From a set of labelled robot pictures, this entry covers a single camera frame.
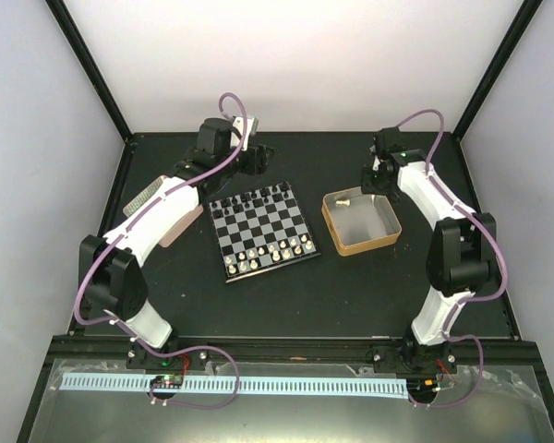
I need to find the black frame post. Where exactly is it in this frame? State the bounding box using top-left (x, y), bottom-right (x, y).
top-left (452, 0), bottom-right (543, 141)
top-left (45, 0), bottom-right (132, 141)

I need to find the black front rail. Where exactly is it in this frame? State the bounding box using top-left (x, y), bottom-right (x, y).
top-left (46, 335), bottom-right (544, 374)

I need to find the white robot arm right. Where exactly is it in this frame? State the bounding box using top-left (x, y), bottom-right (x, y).
top-left (361, 127), bottom-right (498, 372)

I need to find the black white chessboard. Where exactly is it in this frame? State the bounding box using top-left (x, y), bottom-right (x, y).
top-left (207, 181), bottom-right (320, 283)

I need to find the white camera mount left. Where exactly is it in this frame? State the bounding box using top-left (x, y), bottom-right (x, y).
top-left (230, 115), bottom-right (259, 151)

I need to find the black frame post left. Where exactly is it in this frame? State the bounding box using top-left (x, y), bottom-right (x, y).
top-left (45, 0), bottom-right (132, 141)

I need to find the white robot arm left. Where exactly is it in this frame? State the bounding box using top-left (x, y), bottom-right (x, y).
top-left (74, 116), bottom-right (272, 368)

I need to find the gold metal tin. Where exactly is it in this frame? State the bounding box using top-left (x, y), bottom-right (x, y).
top-left (321, 187), bottom-right (403, 257)

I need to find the pink metal tin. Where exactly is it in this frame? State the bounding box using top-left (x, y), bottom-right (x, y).
top-left (118, 175), bottom-right (203, 253)

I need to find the black frame post right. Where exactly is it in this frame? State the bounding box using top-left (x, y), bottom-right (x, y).
top-left (452, 0), bottom-right (543, 141)

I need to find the white slotted cable duct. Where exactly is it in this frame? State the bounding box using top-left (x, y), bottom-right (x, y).
top-left (59, 373), bottom-right (409, 400)

